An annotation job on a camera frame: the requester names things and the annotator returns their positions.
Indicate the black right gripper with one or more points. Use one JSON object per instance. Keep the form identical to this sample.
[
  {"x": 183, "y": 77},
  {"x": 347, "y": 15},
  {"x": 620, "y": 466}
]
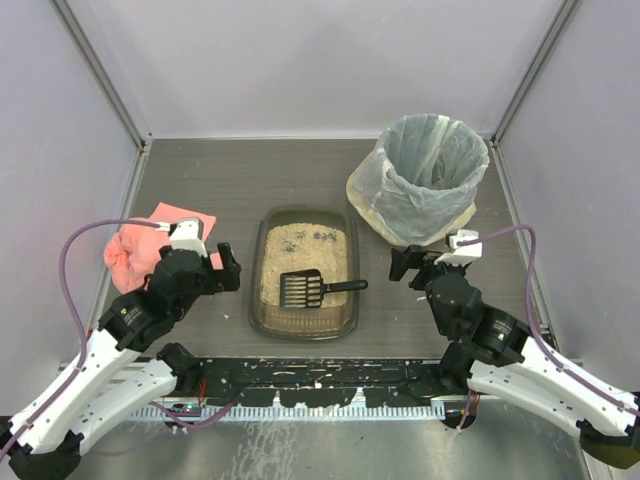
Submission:
[{"x": 414, "y": 266}]

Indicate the translucent white bin liner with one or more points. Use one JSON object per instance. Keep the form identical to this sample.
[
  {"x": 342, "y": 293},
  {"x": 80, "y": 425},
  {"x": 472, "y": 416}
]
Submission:
[{"x": 421, "y": 179}]

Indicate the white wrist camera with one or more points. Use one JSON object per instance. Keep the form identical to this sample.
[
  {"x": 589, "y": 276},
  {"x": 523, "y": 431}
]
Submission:
[
  {"x": 464, "y": 248},
  {"x": 187, "y": 234}
]

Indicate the aluminium corner post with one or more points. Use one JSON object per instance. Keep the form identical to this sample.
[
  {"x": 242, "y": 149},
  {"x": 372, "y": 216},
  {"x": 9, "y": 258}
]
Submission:
[
  {"x": 89, "y": 54},
  {"x": 559, "y": 24}
]

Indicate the beige cat litter pellets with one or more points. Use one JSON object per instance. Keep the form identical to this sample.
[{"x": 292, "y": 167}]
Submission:
[{"x": 301, "y": 246}]

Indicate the grey plastic litter box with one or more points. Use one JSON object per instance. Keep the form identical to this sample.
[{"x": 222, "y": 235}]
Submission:
[{"x": 339, "y": 313}]

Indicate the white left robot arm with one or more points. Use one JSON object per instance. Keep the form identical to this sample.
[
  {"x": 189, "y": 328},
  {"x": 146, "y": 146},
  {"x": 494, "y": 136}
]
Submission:
[{"x": 48, "y": 438}]

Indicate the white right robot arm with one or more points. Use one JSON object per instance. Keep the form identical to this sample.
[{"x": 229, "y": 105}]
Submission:
[{"x": 492, "y": 352}]

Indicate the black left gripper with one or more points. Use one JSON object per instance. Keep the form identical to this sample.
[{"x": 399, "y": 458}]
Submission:
[{"x": 220, "y": 275}]

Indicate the pink cloth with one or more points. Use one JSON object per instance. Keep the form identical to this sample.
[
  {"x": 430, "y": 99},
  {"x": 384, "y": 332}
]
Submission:
[{"x": 134, "y": 250}]

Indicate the black slotted litter scoop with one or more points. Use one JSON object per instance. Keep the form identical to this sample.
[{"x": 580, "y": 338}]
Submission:
[{"x": 307, "y": 289}]

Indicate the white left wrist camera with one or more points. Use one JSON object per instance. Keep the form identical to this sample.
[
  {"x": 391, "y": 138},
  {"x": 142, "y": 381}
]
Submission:
[{"x": 187, "y": 234}]

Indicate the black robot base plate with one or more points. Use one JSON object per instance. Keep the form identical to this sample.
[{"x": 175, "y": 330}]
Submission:
[{"x": 315, "y": 382}]

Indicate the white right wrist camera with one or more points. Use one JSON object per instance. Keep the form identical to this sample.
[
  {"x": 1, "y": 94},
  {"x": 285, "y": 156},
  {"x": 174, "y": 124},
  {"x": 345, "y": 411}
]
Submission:
[{"x": 464, "y": 248}]

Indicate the right aluminium corner post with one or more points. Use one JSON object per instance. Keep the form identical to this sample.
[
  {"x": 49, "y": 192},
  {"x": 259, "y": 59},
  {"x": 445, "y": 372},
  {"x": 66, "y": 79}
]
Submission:
[{"x": 559, "y": 24}]

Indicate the left aluminium corner post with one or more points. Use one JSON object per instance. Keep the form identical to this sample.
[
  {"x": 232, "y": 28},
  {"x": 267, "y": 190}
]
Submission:
[{"x": 89, "y": 54}]

